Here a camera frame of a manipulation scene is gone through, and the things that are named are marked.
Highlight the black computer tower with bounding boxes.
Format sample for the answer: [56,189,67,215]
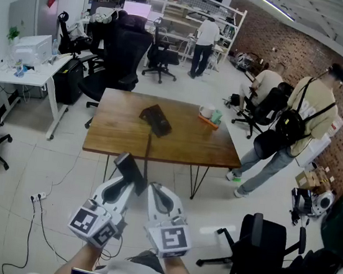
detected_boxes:
[50,56,88,107]

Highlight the white shelving rack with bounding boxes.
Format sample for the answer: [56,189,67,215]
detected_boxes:
[81,0,250,78]

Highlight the white desk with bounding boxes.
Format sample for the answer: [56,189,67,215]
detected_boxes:
[0,43,77,143]

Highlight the white printer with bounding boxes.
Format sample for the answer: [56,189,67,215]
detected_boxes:
[11,30,56,66]

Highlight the large black office chair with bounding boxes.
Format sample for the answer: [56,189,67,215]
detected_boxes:
[72,8,157,137]

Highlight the green cup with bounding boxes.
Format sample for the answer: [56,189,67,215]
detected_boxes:
[209,108,224,126]

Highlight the white box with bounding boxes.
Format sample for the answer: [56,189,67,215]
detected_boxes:
[294,129,333,171]

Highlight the computer monitor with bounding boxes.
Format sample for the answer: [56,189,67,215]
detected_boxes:
[122,0,153,21]

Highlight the ceiling tube light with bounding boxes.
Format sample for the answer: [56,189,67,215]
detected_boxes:
[255,0,298,23]

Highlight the clear water bottle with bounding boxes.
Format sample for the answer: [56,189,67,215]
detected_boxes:
[50,38,61,57]

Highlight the white round appliance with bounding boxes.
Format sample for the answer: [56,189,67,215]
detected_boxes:
[311,188,337,218]

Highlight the person's grey shirt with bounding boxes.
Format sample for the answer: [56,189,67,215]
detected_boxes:
[90,243,176,274]

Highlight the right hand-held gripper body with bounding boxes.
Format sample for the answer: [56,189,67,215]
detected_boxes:
[138,180,200,263]

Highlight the black equipment case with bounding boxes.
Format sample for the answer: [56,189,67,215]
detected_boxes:
[288,186,317,219]

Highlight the cardboard boxes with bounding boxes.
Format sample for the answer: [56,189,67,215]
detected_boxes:
[293,163,337,194]

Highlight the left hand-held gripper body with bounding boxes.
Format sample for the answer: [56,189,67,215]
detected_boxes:
[65,169,137,252]

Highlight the black round bag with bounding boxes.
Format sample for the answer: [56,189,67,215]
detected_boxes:
[251,126,293,163]

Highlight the white mug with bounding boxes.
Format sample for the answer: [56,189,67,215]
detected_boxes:
[197,103,217,121]

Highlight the green potted plant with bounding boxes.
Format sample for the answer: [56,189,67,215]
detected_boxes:
[5,25,22,47]

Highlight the white power strip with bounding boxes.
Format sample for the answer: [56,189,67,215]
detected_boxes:
[29,190,48,205]

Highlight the black backpack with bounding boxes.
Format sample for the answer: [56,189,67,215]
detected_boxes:
[272,73,340,152]

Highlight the grey partition board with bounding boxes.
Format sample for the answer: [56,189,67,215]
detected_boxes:
[5,0,62,44]

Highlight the person's left forearm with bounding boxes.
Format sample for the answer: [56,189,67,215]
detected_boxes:
[52,238,105,274]

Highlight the black telephone handset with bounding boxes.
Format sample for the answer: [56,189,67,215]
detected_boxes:
[109,150,152,198]

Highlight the wooden table with black legs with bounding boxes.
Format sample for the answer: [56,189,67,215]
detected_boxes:
[77,85,250,206]

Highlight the round white-edged table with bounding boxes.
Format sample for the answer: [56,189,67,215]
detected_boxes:
[317,186,343,260]

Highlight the black telephone cord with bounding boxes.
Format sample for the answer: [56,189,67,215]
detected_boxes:
[141,132,154,183]

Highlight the black floor cable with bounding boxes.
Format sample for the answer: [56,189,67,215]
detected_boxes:
[1,194,76,274]

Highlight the orange tray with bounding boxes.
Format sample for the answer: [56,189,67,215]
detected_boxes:
[196,112,221,130]

